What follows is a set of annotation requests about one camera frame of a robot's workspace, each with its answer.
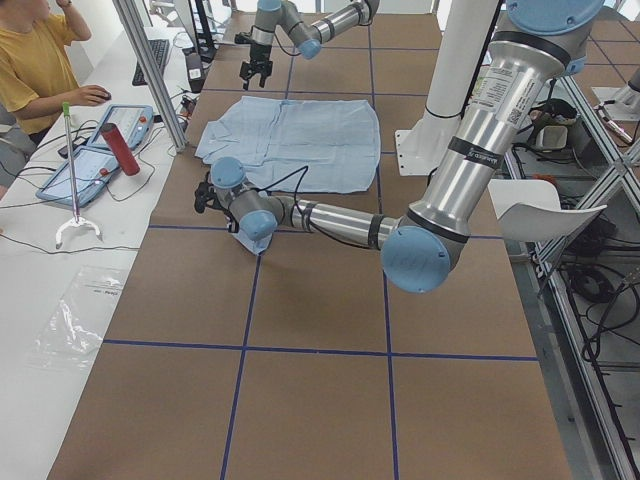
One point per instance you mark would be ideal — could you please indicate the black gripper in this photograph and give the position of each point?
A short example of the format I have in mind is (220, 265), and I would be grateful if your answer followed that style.
(230, 220)
(259, 53)

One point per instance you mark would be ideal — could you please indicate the light blue button-up shirt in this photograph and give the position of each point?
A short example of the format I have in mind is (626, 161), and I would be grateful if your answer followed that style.
(294, 145)

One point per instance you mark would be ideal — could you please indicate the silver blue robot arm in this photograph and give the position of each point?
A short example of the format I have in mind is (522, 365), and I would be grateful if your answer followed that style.
(307, 38)
(420, 237)

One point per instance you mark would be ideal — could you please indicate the black labelled box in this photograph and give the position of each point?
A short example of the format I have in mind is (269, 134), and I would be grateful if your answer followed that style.
(195, 72)

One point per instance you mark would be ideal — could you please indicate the dark red cylinder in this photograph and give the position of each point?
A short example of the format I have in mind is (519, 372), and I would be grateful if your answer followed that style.
(118, 146)

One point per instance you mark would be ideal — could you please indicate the far blue teach pendant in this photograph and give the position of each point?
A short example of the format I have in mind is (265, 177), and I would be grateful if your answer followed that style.
(133, 122)

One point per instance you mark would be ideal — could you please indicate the blue teach pendant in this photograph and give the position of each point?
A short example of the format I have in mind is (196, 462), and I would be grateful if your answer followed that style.
(93, 170)
(133, 122)

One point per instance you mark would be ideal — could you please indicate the near blue teach pendant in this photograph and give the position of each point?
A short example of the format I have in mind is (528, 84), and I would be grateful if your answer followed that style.
(93, 170)

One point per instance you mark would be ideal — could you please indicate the reacher grabber stick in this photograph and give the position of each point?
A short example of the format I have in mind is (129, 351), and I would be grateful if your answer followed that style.
(77, 221)

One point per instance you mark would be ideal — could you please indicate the clear plastic bag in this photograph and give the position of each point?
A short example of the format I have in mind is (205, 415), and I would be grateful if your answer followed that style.
(73, 334)

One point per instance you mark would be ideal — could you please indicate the person in yellow shirt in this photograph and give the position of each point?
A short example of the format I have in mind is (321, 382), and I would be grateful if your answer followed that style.
(36, 73)

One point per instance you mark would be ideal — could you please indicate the white plastic chair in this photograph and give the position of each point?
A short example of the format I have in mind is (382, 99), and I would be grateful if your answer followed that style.
(530, 211)

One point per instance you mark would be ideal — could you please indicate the grey aluminium frame post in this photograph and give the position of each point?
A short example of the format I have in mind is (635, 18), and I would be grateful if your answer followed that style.
(136, 34)

